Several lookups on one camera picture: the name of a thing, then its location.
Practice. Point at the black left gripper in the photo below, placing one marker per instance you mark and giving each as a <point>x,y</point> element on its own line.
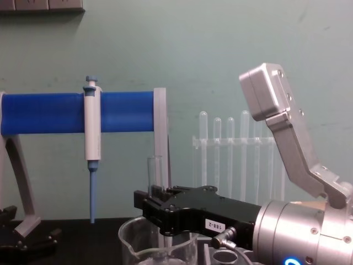
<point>16,255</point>

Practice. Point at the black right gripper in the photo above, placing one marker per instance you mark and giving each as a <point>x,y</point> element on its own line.
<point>209,209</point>

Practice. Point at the clear glass test tube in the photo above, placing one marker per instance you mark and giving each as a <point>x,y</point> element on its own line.
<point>154,171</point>

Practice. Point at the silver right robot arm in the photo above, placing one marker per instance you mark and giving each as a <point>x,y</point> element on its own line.
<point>292,154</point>

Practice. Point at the clear glass beaker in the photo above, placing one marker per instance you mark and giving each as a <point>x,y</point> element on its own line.
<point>138,243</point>

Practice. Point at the black table cloth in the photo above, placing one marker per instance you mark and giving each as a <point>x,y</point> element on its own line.
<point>82,243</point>

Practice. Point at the clear plastic transfer pipette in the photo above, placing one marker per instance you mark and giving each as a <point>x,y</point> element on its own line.
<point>230,129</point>
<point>245,124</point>
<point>217,129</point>
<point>203,124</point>

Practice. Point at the clear acrylic dropper rack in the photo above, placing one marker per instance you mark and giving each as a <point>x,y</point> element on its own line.
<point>237,142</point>

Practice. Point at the white and blue pipette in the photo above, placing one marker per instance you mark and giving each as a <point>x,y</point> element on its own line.
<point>92,132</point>

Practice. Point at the blue and grey pipette stand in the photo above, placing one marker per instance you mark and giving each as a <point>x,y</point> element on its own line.
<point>49,113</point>

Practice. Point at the grey wall socket panel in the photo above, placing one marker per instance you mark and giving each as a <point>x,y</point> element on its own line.
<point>41,5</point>

